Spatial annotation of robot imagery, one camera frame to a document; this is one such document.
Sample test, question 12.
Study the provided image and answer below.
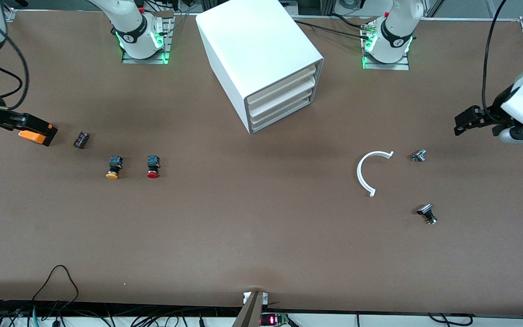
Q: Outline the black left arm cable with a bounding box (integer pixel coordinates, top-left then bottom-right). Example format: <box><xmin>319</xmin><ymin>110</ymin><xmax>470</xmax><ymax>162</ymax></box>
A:
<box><xmin>482</xmin><ymin>0</ymin><xmax>507</xmax><ymax>124</ymax></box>

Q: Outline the black table cable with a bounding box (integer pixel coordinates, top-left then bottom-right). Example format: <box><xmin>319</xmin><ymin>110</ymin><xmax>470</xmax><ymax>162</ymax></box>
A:
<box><xmin>332</xmin><ymin>13</ymin><xmax>367</xmax><ymax>29</ymax></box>
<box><xmin>294</xmin><ymin>19</ymin><xmax>371</xmax><ymax>39</ymax></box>

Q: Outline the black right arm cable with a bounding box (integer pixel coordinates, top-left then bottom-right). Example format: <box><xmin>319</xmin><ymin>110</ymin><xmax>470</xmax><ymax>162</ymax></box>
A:
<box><xmin>0</xmin><ymin>5</ymin><xmax>30</xmax><ymax>110</ymax></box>

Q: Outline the beige cabinet drawer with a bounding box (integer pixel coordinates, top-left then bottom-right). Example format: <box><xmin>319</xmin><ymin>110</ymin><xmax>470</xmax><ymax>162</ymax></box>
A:
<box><xmin>250</xmin><ymin>87</ymin><xmax>316</xmax><ymax>123</ymax></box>
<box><xmin>248</xmin><ymin>65</ymin><xmax>317</xmax><ymax>104</ymax></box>
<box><xmin>251</xmin><ymin>96</ymin><xmax>314</xmax><ymax>130</ymax></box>
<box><xmin>249</xmin><ymin>76</ymin><xmax>316</xmax><ymax>115</ymax></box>

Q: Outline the yellow push button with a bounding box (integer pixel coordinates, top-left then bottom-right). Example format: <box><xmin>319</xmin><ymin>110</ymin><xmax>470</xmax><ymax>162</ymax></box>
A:
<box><xmin>106</xmin><ymin>156</ymin><xmax>124</xmax><ymax>180</ymax></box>

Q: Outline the orange button enclosure box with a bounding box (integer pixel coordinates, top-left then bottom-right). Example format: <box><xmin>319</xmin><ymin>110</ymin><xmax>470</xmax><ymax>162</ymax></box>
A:
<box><xmin>19</xmin><ymin>126</ymin><xmax>58</xmax><ymax>147</ymax></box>

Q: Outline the white curved plastic arc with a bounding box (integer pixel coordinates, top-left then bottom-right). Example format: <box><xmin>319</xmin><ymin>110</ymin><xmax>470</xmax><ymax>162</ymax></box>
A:
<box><xmin>357</xmin><ymin>150</ymin><xmax>395</xmax><ymax>198</ymax></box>

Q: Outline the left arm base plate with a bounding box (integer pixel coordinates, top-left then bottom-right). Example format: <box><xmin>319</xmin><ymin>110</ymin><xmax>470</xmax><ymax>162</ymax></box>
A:
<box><xmin>362</xmin><ymin>23</ymin><xmax>410</xmax><ymax>71</ymax></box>

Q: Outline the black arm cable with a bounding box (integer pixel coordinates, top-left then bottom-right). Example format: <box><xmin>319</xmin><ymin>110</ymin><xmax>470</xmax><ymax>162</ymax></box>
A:
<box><xmin>482</xmin><ymin>0</ymin><xmax>507</xmax><ymax>124</ymax></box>
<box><xmin>0</xmin><ymin>5</ymin><xmax>30</xmax><ymax>110</ymax></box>

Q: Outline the black looped cable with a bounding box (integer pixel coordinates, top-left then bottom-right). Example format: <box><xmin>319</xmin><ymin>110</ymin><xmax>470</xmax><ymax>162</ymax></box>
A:
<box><xmin>32</xmin><ymin>265</ymin><xmax>79</xmax><ymax>314</ymax></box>

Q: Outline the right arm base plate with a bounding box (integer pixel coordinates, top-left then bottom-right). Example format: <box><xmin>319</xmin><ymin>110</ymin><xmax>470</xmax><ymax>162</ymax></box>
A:
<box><xmin>122</xmin><ymin>11</ymin><xmax>172</xmax><ymax>64</ymax></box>

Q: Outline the grey camera stand beam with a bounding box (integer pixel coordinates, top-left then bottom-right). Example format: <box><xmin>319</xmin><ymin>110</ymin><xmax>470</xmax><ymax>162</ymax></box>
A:
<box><xmin>232</xmin><ymin>292</ymin><xmax>264</xmax><ymax>327</ymax></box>

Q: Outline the white drawer cabinet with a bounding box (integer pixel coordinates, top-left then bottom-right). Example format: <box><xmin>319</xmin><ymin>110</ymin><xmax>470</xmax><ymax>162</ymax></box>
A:
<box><xmin>196</xmin><ymin>0</ymin><xmax>325</xmax><ymax>135</ymax></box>

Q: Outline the red LED display module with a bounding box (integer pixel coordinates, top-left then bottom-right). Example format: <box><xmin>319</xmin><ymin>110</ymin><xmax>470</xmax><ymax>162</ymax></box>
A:
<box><xmin>260</xmin><ymin>313</ymin><xmax>290</xmax><ymax>327</ymax></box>

